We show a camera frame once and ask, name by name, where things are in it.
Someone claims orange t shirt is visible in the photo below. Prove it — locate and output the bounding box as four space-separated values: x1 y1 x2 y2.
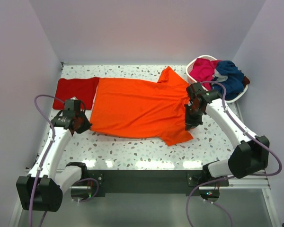
90 67 193 146

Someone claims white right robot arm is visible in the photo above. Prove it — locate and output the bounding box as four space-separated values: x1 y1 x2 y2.
185 83 270 186

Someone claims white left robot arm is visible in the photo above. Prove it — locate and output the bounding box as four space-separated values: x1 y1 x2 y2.
16 99 91 212

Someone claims folded red t shirt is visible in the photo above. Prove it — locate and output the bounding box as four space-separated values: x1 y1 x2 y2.
55 77 100 110

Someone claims magenta t shirt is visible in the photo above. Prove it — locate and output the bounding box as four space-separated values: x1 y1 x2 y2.
189 58 221 82

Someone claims white plastic laundry basket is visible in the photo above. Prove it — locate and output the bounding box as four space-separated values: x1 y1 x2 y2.
186 55 249 103

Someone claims navy blue t shirt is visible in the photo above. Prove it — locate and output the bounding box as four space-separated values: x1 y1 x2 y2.
212 61 245 101

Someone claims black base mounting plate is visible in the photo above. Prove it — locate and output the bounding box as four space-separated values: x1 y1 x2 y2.
70 169 230 201

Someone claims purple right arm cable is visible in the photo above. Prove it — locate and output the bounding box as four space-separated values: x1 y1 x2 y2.
198 81 283 177

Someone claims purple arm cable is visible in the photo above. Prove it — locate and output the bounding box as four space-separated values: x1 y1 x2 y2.
198 81 283 177
28 94 67 227

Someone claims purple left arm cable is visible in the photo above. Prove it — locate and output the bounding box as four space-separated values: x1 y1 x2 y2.
28 94 67 227

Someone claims aluminium left rail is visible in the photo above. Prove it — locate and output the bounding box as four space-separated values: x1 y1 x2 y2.
25 154 40 170

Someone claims aluminium rail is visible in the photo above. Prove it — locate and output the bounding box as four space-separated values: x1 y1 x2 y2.
229 170 270 189
25 154 40 170

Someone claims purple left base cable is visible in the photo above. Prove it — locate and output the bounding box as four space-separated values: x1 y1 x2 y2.
71 178 100 203

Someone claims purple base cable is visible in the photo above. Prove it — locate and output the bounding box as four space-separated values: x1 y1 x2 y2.
186 177 235 227
71 178 100 203

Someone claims aluminium right rail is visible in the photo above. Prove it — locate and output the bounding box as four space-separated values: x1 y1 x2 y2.
229 170 270 189

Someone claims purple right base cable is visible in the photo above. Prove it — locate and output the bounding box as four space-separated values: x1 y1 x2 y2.
186 177 235 227

